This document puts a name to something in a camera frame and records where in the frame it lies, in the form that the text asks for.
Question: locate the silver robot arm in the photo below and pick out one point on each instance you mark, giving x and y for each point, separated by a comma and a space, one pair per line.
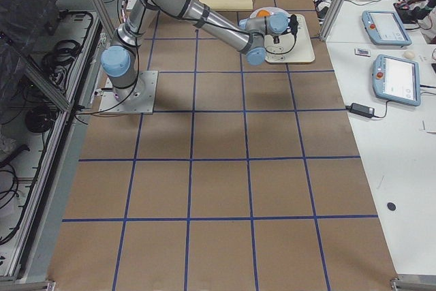
247, 37

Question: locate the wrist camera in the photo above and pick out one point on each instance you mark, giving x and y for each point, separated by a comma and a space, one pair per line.
293, 25

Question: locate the orange fruit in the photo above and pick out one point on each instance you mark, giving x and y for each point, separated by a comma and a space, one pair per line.
263, 13

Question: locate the far blue teach pendant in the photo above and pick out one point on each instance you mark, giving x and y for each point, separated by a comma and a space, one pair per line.
385, 28

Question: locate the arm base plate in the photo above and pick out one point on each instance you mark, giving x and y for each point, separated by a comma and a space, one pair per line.
142, 100

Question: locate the small printed card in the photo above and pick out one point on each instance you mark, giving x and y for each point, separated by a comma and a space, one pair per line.
362, 52

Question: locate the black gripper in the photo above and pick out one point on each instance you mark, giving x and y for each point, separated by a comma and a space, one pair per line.
276, 35

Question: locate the white round plate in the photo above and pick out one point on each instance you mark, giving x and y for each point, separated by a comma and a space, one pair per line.
270, 10

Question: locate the cream bear tray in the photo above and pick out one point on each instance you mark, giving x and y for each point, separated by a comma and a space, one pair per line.
288, 51

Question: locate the blue teach pendant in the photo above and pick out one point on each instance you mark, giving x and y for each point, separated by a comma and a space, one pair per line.
397, 80
385, 28

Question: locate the black power adapter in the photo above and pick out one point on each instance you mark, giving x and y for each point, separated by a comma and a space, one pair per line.
361, 110

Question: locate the near blue teach pendant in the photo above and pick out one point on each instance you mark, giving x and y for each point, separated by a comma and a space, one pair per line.
397, 80

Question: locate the beige round ball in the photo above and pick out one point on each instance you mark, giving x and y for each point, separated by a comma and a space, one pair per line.
408, 54

